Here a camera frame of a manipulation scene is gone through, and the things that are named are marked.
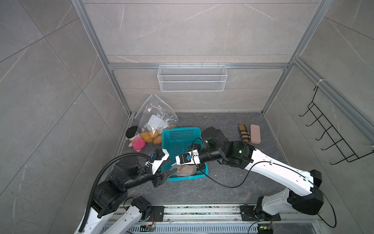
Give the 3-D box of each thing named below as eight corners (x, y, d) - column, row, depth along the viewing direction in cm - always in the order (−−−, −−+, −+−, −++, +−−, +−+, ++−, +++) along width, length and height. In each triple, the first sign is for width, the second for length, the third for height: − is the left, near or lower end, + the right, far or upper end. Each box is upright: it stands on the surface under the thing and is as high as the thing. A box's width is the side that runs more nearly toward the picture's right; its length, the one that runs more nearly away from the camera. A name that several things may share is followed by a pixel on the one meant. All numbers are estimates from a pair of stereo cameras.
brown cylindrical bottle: (242, 142, 104) (243, 139, 102) (238, 126, 113) (239, 124, 111) (249, 142, 104) (251, 139, 102) (245, 126, 113) (246, 124, 111)
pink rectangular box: (250, 142, 104) (251, 140, 102) (250, 126, 114) (251, 123, 112) (259, 144, 103) (261, 142, 101) (258, 127, 113) (260, 125, 111)
